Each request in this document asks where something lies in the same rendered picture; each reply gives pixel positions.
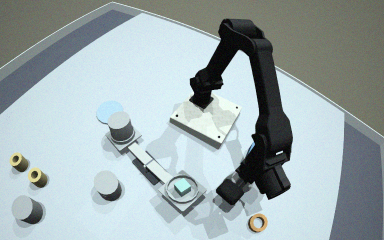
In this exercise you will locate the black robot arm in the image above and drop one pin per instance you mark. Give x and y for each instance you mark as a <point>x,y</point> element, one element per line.
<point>273,132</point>

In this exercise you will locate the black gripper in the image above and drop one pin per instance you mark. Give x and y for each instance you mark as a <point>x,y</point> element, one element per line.
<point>231,192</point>

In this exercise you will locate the grey cylinder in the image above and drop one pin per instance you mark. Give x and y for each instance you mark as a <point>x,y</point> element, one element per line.
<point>120,126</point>
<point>27,210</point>
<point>234,177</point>
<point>107,185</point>

